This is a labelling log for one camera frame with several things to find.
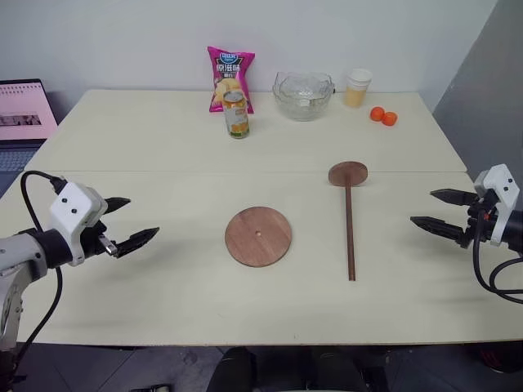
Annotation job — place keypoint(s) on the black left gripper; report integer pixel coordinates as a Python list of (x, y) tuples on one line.
[(93, 241)]

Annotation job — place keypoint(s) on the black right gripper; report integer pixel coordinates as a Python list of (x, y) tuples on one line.
[(480, 220)]

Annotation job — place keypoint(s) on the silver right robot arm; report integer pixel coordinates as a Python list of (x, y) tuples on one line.
[(514, 228)]

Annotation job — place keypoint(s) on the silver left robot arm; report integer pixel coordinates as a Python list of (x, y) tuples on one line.
[(24, 249)]

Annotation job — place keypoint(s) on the wooden stick with disc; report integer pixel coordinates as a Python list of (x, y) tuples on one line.
[(350, 228)]

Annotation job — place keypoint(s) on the orange ball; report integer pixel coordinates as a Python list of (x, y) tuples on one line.
[(390, 118), (376, 114)]

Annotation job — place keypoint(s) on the round wooden base disc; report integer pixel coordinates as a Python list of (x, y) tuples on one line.
[(257, 249)]

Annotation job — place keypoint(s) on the cup of orange juice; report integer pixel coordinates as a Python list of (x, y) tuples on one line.
[(357, 92)]

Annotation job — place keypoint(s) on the yellow drink can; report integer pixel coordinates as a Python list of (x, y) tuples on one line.
[(237, 118)]

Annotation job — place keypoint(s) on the red and black object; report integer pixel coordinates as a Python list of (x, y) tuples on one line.
[(500, 357)]

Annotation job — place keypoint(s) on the open laptop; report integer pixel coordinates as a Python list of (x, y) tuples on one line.
[(20, 110)]

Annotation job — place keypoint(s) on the pink potato chips bag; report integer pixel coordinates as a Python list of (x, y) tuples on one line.
[(229, 73)]

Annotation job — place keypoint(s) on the dark rounded shape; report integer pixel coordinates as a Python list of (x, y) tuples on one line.
[(233, 369)]

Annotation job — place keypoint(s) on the clear glass bowl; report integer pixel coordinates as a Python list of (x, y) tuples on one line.
[(302, 98)]

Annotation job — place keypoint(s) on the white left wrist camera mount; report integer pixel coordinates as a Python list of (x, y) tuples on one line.
[(75, 204)]

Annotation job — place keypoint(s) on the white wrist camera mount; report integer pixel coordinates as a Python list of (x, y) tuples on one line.
[(75, 204), (500, 179)]

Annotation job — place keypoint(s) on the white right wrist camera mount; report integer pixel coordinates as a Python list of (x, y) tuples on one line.
[(500, 179)]

